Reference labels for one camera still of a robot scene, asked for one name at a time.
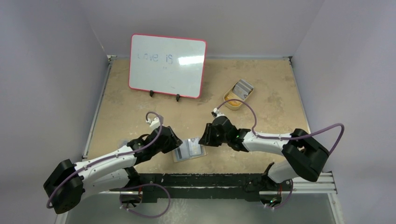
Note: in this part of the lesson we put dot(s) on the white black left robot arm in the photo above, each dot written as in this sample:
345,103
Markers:
71,183

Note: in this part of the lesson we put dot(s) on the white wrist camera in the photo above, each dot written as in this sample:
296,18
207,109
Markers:
154,123
216,113

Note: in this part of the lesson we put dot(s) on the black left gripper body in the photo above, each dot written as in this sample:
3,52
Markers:
164,149

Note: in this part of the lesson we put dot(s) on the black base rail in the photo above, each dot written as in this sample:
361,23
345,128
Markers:
251,187

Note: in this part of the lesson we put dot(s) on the white magnetic stripe card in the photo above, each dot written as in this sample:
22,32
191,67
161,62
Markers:
182,153

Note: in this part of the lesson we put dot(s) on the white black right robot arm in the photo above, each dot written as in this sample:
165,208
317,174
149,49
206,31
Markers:
304,156

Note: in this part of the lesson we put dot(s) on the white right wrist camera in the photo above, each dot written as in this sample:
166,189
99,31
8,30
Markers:
216,113

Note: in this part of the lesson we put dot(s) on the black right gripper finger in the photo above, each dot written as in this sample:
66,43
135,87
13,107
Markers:
206,139
215,137

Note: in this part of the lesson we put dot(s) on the aluminium extrusion frame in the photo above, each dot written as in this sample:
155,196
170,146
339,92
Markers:
324,185

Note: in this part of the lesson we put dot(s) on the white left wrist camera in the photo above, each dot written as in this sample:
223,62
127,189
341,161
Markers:
154,123

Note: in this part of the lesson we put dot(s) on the pink framed whiteboard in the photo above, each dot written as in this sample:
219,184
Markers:
167,65

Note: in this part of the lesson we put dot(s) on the light patterned credit card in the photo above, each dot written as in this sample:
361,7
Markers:
194,147

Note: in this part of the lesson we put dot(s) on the beige oval card tray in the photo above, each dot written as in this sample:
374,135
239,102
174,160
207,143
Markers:
233,101

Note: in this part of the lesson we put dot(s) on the beige card holder wallet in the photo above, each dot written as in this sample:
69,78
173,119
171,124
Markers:
204,154

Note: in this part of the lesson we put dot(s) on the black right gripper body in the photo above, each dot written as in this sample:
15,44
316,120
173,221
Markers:
207,136

